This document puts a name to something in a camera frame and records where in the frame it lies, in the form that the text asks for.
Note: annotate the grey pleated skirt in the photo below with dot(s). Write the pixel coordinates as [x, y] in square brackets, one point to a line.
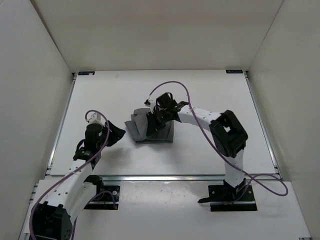
[142, 130]

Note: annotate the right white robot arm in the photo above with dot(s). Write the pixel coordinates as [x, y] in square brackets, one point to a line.
[229, 136]

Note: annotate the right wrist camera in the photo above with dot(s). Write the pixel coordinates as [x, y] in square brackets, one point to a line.
[151, 103]

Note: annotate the right blue corner label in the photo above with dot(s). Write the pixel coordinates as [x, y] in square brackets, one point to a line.
[234, 71]

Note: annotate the blue corner label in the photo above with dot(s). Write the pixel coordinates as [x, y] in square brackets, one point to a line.
[234, 71]
[86, 73]

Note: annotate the left blue corner label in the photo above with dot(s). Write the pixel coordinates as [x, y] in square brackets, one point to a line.
[86, 73]

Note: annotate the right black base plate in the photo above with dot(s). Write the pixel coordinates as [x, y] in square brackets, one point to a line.
[222, 199]

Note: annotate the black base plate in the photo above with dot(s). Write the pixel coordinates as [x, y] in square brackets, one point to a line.
[222, 199]
[109, 200]

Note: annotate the aluminium front rail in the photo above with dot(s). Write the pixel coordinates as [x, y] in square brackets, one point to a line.
[161, 177]

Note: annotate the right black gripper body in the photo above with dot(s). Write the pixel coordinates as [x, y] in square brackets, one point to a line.
[162, 117]

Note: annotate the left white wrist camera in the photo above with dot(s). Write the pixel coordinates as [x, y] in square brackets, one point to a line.
[96, 118]

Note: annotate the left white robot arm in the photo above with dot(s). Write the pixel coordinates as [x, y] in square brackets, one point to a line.
[54, 214]

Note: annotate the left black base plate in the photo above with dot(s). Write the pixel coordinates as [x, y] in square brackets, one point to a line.
[109, 200]

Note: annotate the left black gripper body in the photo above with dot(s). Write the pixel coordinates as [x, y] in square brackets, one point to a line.
[101, 140]

